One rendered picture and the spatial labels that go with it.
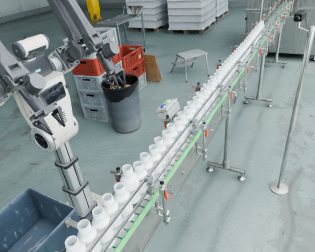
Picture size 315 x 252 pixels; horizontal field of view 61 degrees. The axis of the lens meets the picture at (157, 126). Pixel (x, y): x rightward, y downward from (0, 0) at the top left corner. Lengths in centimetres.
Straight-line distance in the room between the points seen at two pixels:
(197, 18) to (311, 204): 583
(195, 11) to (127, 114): 480
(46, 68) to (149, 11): 684
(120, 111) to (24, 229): 196
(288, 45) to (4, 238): 511
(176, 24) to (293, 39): 338
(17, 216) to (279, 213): 189
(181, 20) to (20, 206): 678
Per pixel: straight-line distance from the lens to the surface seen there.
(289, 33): 548
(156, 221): 122
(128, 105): 313
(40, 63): 147
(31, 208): 151
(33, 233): 154
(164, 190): 103
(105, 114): 362
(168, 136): 118
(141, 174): 103
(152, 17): 817
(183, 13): 762
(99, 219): 90
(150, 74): 466
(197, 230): 225
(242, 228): 229
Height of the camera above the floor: 182
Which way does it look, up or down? 32 degrees down
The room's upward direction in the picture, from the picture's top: 6 degrees counter-clockwise
